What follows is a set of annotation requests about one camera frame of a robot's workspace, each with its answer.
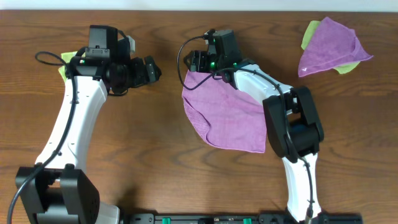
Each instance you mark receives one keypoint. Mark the yellow-green folded cloth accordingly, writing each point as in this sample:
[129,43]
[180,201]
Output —
[66,56]

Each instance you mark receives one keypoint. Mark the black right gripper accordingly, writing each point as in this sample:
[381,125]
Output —
[198,56]

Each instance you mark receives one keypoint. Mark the light green cloth under purple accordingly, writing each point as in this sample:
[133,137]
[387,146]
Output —
[342,69]

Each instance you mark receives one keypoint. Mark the purple microfiber cloth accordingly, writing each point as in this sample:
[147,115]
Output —
[226,118]

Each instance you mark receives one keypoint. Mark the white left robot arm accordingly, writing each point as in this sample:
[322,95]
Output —
[56,188]

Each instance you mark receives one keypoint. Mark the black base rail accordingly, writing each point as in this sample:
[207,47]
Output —
[263,218]

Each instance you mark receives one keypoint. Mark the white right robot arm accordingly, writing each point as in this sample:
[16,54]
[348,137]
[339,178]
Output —
[293,125]

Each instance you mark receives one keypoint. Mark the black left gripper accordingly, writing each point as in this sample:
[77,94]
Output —
[144,72]

